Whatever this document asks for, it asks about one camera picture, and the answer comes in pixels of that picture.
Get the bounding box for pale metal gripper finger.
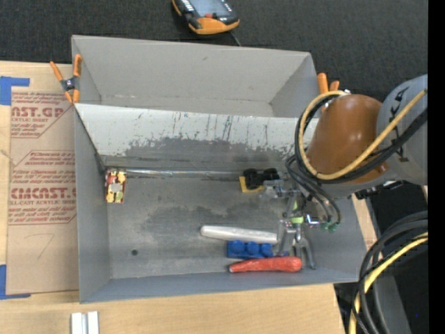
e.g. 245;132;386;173
276;221;292;256
293;234;317;271

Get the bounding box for black cylinder on white bracket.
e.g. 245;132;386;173
353;184;383;200

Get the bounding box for blue studded toy block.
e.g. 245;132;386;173
226;239;276;260

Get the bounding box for grey metal bin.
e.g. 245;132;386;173
71;35;370;304

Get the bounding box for white long flat stick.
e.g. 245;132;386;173
200;225;280;245

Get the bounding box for brown cardboard board red print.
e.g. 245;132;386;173
0;61;80;296

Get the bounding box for black toy car yellow base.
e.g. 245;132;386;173
238;168;280;193

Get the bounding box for orange-red toy carrot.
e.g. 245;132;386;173
228;255;303;274

